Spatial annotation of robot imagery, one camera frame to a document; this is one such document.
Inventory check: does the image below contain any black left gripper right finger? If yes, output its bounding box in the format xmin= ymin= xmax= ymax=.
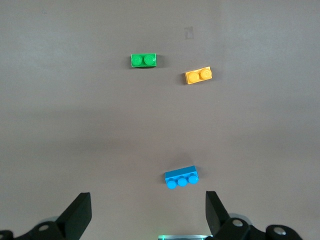
xmin=204 ymin=191 xmax=303 ymax=240

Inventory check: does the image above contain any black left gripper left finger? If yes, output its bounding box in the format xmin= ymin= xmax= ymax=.
xmin=0 ymin=191 xmax=93 ymax=240

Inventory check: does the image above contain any blue three-stud block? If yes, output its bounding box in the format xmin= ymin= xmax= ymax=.
xmin=164 ymin=165 xmax=200 ymax=190

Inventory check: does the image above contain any yellow two-stud block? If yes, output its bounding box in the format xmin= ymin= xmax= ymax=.
xmin=184 ymin=66 xmax=214 ymax=86

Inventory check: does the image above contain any green two-stud block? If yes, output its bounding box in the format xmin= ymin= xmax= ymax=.
xmin=130 ymin=53 xmax=158 ymax=68

